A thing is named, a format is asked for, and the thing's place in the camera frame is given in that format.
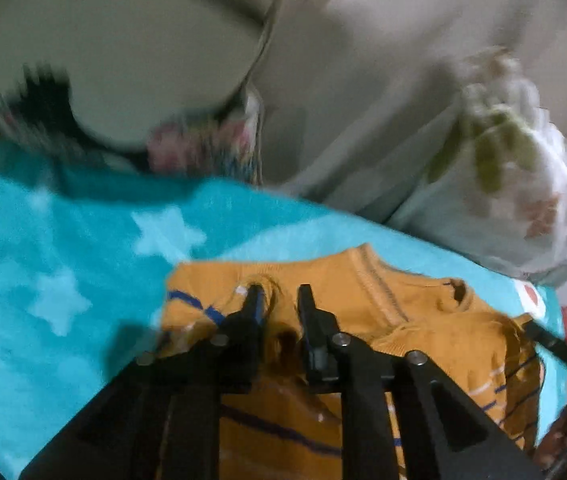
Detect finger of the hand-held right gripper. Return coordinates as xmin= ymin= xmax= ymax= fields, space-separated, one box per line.
xmin=522 ymin=319 xmax=567 ymax=386

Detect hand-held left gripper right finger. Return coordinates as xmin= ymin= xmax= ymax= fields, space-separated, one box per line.
xmin=297 ymin=284 xmax=544 ymax=480

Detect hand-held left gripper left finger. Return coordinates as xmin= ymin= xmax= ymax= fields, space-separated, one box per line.
xmin=19 ymin=284 xmax=266 ymax=480

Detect round cream floral cushion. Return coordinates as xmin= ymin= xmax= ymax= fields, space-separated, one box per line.
xmin=0 ymin=0 xmax=284 ymax=183

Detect teal star-print blanket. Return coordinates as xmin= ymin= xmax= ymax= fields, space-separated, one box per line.
xmin=0 ymin=142 xmax=564 ymax=480

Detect white plastic bag with greens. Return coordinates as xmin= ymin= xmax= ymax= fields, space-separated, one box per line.
xmin=388 ymin=47 xmax=567 ymax=286

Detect beige bed sheet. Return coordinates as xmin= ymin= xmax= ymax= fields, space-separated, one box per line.
xmin=250 ymin=0 xmax=567 ymax=221

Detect mustard striped knit sweater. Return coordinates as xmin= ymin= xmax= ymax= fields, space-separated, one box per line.
xmin=156 ymin=244 xmax=547 ymax=480

